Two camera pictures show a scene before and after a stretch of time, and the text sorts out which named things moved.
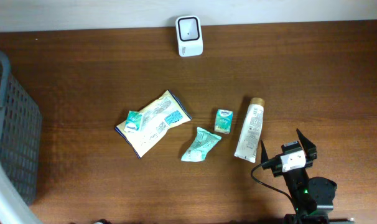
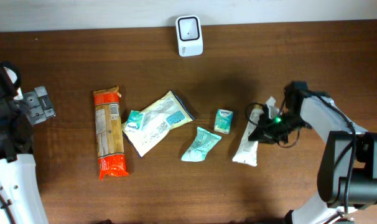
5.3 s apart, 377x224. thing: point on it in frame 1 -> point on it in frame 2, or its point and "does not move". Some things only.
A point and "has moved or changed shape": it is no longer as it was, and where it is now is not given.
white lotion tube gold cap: [249, 143] has moved or changed shape
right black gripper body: [277, 170] -> [278, 128]
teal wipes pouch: [204, 140] does not move
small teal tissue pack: [223, 121] does not move
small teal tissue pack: [132, 121] does not move
